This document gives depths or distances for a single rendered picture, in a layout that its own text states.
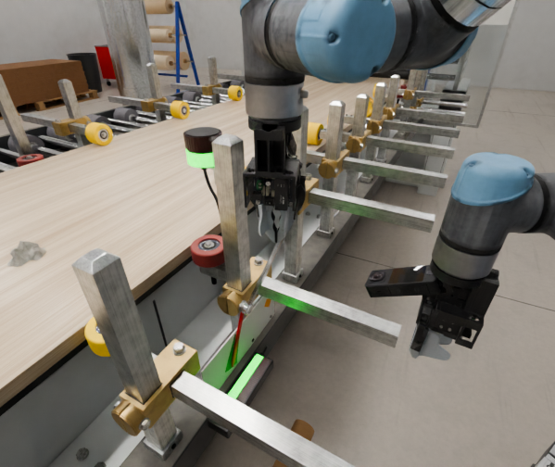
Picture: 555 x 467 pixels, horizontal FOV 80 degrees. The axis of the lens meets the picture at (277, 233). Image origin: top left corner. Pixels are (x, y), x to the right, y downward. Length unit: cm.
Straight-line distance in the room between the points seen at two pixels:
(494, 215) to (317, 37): 28
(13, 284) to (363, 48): 70
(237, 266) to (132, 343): 24
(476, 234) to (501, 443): 128
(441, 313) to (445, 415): 111
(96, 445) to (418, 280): 67
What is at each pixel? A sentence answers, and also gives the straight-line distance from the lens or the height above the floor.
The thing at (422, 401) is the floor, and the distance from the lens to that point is 164.
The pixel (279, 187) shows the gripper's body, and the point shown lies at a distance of 45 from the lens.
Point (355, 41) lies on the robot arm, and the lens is 32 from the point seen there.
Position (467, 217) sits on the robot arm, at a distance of 46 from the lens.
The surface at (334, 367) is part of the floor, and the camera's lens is 163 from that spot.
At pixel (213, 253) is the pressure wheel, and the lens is 70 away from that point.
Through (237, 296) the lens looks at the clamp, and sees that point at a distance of 66.
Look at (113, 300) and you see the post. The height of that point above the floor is 105.
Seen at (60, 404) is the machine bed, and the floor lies 73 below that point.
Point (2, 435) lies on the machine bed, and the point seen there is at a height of 77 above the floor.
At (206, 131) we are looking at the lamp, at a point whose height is 117.
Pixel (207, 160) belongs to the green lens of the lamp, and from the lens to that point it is 54.
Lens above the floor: 132
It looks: 33 degrees down
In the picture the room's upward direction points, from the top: straight up
